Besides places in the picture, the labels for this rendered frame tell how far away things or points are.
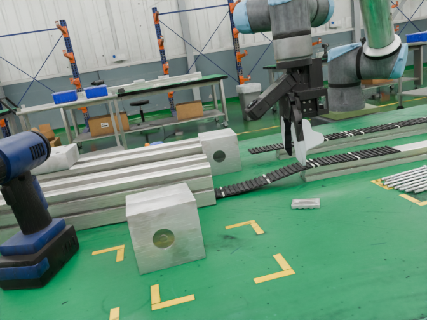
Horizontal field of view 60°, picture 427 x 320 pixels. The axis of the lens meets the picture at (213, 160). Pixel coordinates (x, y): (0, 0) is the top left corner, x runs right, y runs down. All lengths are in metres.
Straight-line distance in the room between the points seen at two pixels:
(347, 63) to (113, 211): 0.98
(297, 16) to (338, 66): 0.70
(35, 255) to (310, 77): 0.58
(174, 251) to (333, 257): 0.22
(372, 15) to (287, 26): 0.57
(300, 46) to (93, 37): 7.81
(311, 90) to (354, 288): 0.41
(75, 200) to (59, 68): 7.84
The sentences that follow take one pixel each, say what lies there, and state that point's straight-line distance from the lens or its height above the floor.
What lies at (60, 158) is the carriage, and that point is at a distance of 0.94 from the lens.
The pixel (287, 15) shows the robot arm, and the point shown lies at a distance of 0.75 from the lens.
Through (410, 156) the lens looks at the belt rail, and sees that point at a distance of 0.92.
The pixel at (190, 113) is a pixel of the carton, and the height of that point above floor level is 0.28.
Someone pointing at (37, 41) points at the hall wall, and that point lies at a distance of 8.64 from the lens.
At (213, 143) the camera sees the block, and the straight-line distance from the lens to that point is 0.91.
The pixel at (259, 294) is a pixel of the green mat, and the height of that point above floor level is 0.78.
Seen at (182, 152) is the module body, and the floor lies 0.85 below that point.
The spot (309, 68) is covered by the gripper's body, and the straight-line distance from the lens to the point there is 0.77.
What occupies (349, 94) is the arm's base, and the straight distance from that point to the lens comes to 1.44.
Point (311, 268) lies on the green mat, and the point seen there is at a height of 0.78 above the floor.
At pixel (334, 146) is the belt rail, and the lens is 1.03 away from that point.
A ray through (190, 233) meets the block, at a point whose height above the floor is 0.82.
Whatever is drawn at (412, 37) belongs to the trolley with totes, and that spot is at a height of 0.93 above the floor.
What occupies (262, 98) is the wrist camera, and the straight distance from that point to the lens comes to 0.75.
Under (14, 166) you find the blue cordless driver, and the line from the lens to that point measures 0.59.
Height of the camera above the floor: 1.07
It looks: 16 degrees down
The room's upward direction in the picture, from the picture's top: 9 degrees counter-clockwise
